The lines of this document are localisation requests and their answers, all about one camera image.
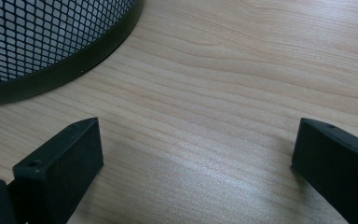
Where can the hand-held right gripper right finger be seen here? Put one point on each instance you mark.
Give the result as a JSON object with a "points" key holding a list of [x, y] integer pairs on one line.
{"points": [[338, 168]]}

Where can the black mesh trash bin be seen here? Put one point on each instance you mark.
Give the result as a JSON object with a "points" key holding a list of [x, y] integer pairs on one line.
{"points": [[37, 37]]}

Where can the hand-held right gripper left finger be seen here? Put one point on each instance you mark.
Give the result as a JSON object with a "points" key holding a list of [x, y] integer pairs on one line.
{"points": [[59, 174]]}

